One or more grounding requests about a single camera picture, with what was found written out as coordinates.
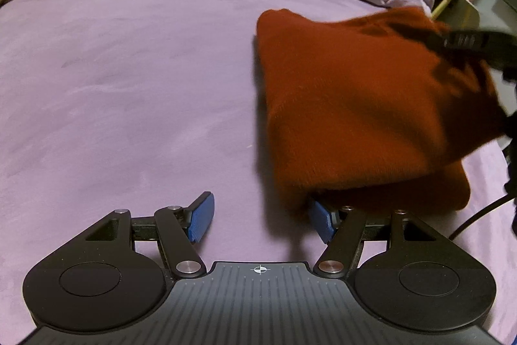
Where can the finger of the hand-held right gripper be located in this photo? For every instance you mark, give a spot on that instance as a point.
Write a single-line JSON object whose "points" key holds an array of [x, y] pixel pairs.
{"points": [[472, 42]]}

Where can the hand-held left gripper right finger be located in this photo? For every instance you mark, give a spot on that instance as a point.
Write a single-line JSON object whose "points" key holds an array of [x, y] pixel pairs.
{"points": [[322, 221]]}

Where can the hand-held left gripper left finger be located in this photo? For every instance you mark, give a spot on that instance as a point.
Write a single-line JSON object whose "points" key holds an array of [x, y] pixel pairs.
{"points": [[201, 217]]}

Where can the red sweater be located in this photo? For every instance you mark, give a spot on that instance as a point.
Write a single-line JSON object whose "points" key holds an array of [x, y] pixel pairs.
{"points": [[363, 106]]}

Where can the purple bed sheet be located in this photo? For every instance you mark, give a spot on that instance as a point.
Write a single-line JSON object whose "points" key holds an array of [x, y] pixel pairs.
{"points": [[121, 106]]}

